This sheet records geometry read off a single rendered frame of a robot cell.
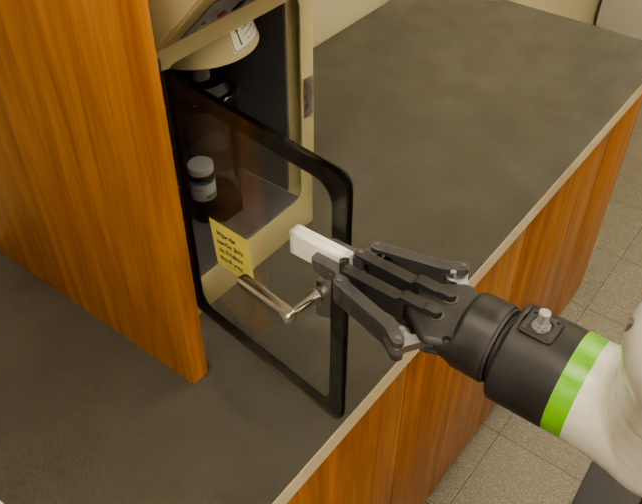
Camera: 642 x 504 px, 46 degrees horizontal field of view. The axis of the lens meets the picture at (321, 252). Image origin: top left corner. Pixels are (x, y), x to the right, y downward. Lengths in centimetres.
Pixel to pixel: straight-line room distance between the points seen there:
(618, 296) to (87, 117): 211
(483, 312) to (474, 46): 134
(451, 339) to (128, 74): 41
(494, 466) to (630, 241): 112
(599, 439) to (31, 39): 71
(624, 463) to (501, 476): 155
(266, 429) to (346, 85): 92
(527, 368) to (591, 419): 6
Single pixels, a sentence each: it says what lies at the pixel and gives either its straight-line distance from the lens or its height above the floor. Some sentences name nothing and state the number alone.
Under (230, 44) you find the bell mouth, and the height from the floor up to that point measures 134.
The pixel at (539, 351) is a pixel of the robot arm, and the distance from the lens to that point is 64.
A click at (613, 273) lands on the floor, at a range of 279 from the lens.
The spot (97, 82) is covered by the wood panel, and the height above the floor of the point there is 141.
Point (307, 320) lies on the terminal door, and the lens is 91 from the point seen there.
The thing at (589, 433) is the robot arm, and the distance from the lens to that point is 64.
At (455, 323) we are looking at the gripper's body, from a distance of 68.
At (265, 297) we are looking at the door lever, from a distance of 85.
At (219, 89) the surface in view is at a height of 125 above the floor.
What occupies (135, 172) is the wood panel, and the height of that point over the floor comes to 131.
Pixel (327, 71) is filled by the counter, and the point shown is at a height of 94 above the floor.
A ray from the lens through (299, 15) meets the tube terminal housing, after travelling 113.
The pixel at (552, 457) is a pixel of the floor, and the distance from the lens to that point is 224.
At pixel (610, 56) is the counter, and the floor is 94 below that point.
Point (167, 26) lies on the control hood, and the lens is 85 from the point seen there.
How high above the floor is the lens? 182
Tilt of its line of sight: 43 degrees down
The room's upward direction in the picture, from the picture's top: straight up
